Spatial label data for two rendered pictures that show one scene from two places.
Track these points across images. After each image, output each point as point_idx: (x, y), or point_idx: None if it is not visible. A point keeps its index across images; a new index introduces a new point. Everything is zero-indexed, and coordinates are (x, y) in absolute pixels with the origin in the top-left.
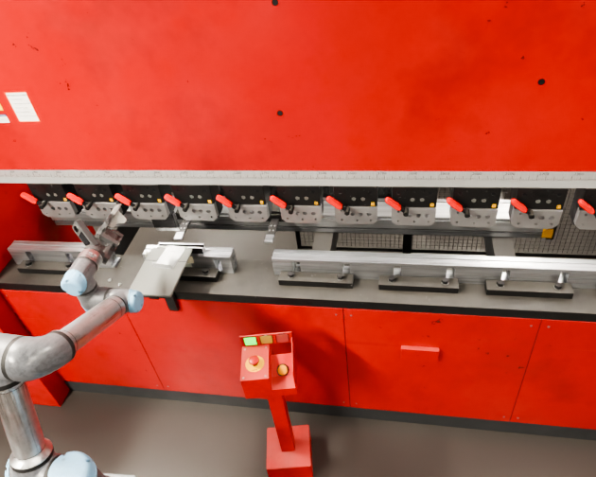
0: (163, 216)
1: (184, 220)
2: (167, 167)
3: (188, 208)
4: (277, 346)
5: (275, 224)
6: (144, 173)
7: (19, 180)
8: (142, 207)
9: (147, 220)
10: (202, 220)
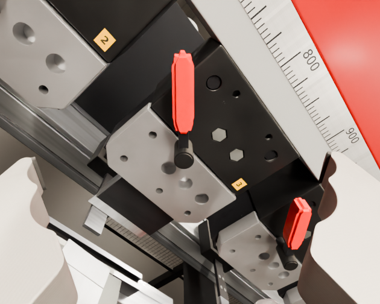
0: (184, 213)
1: (107, 181)
2: None
3: (263, 246)
4: None
5: (223, 277)
6: (327, 103)
7: None
8: (171, 157)
9: (7, 110)
10: (248, 277)
